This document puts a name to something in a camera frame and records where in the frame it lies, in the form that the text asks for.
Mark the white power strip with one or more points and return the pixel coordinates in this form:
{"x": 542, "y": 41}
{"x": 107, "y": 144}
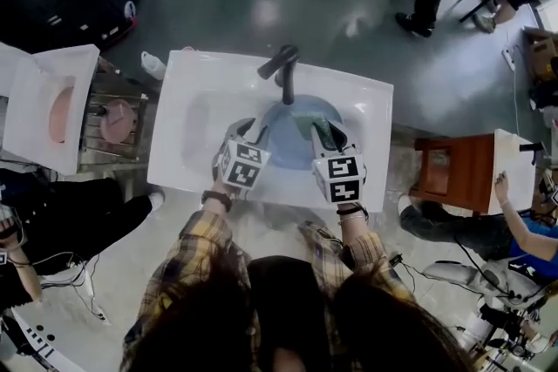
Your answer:
{"x": 509, "y": 58}

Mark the black wristwatch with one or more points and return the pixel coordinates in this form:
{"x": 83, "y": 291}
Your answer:
{"x": 216, "y": 200}

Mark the person's torso in plaid shirt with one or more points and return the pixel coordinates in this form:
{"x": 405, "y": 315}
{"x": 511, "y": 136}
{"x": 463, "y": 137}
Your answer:
{"x": 279, "y": 287}

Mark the cardboard box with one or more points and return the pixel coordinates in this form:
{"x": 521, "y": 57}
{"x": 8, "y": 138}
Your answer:
{"x": 540, "y": 52}

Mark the black faucet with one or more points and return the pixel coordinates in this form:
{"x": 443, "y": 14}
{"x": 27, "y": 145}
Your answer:
{"x": 287, "y": 78}
{"x": 531, "y": 147}

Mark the white grey equipment pack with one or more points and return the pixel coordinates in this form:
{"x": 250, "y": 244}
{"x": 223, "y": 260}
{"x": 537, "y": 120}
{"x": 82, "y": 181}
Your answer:
{"x": 453, "y": 274}

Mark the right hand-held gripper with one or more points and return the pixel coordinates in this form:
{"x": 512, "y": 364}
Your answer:
{"x": 344, "y": 178}

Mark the large blue plate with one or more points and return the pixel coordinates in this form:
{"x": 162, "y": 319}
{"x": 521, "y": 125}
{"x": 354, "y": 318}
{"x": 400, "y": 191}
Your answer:
{"x": 285, "y": 135}

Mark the person's left forearm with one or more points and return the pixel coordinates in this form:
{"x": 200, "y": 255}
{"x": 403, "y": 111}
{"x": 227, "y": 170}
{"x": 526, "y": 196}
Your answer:
{"x": 209, "y": 231}

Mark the white board with black marks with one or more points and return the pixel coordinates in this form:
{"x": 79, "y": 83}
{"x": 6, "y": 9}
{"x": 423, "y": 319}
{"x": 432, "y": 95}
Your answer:
{"x": 39, "y": 340}

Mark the brown wooden cabinet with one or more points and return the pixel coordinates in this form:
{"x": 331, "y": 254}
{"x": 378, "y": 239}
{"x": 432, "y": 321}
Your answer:
{"x": 462, "y": 170}

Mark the large pink plate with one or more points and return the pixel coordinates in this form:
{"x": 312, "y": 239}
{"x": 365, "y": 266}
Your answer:
{"x": 117, "y": 122}
{"x": 61, "y": 115}

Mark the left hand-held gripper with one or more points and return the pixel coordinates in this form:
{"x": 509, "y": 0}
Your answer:
{"x": 240, "y": 170}

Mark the metal sink rack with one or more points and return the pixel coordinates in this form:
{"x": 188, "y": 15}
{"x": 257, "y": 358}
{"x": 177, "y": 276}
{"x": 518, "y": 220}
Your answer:
{"x": 93, "y": 152}

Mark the white plastic bottle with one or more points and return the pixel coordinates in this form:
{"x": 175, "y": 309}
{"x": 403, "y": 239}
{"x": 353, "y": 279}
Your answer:
{"x": 153, "y": 64}

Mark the person's legs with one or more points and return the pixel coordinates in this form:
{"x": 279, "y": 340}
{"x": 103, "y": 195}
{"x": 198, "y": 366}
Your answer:
{"x": 274, "y": 231}

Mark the person's right forearm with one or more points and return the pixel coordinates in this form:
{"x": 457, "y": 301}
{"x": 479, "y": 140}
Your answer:
{"x": 355, "y": 235}

